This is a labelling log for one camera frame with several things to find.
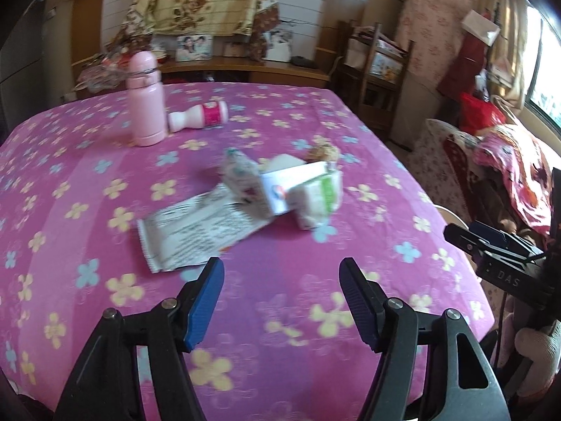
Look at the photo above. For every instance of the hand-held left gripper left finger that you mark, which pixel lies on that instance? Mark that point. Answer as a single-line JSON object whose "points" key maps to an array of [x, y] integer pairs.
{"points": [[204, 307]]}

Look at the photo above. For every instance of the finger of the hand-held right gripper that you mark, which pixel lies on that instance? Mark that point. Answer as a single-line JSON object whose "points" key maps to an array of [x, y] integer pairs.
{"points": [[460, 234], [486, 230]]}

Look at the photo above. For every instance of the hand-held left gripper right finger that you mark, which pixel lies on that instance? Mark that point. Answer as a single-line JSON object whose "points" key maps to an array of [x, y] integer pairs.
{"points": [[357, 307]]}

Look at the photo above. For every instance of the light blue snack packet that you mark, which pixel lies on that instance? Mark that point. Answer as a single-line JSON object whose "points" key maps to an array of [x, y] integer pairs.
{"points": [[193, 232]]}

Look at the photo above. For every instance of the white green tissue packet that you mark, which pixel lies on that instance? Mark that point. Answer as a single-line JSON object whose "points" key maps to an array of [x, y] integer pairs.
{"points": [[317, 201]]}

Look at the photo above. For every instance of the white blue medicine box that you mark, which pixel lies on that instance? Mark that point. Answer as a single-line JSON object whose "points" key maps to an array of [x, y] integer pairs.
{"points": [[285, 186]]}

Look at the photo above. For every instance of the brown paper ball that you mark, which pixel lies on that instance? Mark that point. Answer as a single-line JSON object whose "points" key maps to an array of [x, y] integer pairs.
{"points": [[322, 153]]}

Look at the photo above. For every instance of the white green red box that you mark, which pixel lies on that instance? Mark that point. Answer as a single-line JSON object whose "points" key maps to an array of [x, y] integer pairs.
{"points": [[285, 162]]}

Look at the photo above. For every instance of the person's right forearm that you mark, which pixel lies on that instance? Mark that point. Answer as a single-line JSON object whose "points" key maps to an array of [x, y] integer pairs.
{"points": [[539, 346]]}

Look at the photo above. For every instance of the floral covered sofa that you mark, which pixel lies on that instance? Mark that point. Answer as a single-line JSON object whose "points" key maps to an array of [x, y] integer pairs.
{"points": [[442, 166]]}

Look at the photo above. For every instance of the pink cartoon print blanket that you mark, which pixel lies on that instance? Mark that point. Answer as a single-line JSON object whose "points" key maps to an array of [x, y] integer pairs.
{"points": [[517, 162]]}

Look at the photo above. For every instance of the red plastic bag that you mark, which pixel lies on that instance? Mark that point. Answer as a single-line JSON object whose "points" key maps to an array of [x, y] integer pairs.
{"points": [[480, 114]]}

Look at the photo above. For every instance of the dark red hanging garment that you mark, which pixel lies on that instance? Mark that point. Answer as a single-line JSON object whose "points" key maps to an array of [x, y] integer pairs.
{"points": [[464, 65]]}

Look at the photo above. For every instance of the window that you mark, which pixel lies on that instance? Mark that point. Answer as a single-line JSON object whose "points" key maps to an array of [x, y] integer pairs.
{"points": [[545, 74]]}

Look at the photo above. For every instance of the dark wooden chair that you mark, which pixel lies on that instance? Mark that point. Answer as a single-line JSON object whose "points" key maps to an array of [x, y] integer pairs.
{"points": [[366, 92]]}

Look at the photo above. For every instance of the pink floral tablecloth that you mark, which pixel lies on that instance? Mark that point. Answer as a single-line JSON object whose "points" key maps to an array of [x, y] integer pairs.
{"points": [[87, 175]]}

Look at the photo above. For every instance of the beige curtain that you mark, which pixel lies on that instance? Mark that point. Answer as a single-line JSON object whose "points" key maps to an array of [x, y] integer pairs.
{"points": [[510, 52]]}

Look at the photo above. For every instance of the colourful picture board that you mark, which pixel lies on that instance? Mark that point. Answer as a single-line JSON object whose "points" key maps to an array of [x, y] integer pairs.
{"points": [[385, 65]]}

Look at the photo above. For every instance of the white pink-label yogurt bottle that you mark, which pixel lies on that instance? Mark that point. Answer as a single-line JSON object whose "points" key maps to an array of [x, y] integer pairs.
{"points": [[201, 116]]}

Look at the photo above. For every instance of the pink water bottle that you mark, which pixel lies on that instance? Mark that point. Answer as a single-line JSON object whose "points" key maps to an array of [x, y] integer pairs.
{"points": [[147, 109]]}

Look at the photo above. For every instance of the floral covered standing appliance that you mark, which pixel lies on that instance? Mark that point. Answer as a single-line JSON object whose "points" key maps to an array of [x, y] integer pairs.
{"points": [[429, 30]]}

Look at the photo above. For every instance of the wooden television cabinet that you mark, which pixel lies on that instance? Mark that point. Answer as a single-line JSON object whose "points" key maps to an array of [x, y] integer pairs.
{"points": [[263, 72]]}

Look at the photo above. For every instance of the clear plastic bags with goods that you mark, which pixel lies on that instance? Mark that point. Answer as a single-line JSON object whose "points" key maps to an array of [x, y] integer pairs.
{"points": [[101, 74]]}

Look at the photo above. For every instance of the wedding photo print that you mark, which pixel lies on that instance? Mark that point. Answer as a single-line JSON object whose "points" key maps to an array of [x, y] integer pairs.
{"points": [[278, 48]]}

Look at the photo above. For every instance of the yellow floral checked cloth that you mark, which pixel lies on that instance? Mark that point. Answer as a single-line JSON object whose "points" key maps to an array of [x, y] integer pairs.
{"points": [[197, 0]]}

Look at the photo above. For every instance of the grey refrigerator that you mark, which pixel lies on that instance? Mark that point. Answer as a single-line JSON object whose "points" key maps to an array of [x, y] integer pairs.
{"points": [[22, 52]]}

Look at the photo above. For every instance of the couple photo frame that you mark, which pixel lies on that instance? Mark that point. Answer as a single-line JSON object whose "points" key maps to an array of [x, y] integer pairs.
{"points": [[193, 48]]}

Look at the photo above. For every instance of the small wooden photo frame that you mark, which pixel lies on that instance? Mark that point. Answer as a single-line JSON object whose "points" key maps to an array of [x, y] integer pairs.
{"points": [[234, 48]]}

